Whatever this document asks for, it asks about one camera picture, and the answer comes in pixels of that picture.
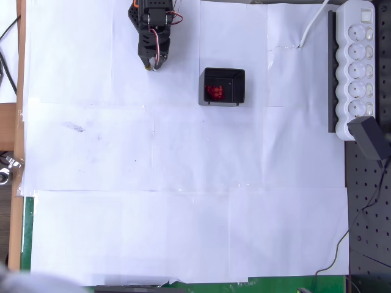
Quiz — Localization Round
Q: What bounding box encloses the black square bin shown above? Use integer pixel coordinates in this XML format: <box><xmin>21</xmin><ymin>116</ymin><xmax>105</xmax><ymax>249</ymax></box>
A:
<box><xmin>198</xmin><ymin>67</ymin><xmax>246</xmax><ymax>107</ymax></box>

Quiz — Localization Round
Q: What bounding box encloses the white paper table cover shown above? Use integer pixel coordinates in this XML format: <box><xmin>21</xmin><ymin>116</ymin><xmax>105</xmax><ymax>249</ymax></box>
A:
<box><xmin>20</xmin><ymin>0</ymin><xmax>351</xmax><ymax>288</ymax></box>

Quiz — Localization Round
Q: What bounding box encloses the metal clamp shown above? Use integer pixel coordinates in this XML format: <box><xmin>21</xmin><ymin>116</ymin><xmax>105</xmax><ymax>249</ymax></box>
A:
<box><xmin>0</xmin><ymin>155</ymin><xmax>24</xmax><ymax>185</ymax></box>

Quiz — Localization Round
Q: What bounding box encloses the white power strip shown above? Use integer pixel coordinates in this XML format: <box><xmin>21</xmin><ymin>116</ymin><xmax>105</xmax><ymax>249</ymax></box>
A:
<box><xmin>335</xmin><ymin>0</ymin><xmax>376</xmax><ymax>142</ymax></box>

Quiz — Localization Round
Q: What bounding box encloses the green mat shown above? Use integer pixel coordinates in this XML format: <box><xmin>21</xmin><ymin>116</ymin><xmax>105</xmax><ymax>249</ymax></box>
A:
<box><xmin>20</xmin><ymin>196</ymin><xmax>349</xmax><ymax>293</ymax></box>

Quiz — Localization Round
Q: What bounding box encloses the black power adapter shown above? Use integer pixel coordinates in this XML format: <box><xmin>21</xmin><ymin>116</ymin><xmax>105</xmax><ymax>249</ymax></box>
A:
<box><xmin>347</xmin><ymin>115</ymin><xmax>387</xmax><ymax>168</ymax></box>

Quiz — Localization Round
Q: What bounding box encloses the black pegboard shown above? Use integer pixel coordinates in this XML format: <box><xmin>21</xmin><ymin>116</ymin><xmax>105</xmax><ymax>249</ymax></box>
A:
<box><xmin>344</xmin><ymin>0</ymin><xmax>391</xmax><ymax>293</ymax></box>

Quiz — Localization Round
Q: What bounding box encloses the blurry grey white object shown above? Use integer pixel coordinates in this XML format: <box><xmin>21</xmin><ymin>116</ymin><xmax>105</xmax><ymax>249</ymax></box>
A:
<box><xmin>0</xmin><ymin>262</ymin><xmax>83</xmax><ymax>293</ymax></box>

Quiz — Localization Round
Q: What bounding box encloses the red white servo cable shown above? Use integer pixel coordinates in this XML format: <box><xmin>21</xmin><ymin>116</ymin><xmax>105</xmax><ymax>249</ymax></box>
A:
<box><xmin>148</xmin><ymin>27</ymin><xmax>161</xmax><ymax>61</ymax></box>

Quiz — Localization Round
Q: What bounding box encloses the white power cable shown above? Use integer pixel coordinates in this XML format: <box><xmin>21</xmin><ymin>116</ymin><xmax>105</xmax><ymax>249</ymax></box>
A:
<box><xmin>298</xmin><ymin>0</ymin><xmax>331</xmax><ymax>49</ymax></box>

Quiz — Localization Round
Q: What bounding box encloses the thin black adapter cable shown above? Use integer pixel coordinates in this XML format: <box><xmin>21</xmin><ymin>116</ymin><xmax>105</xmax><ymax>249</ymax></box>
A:
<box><xmin>310</xmin><ymin>164</ymin><xmax>391</xmax><ymax>293</ymax></box>

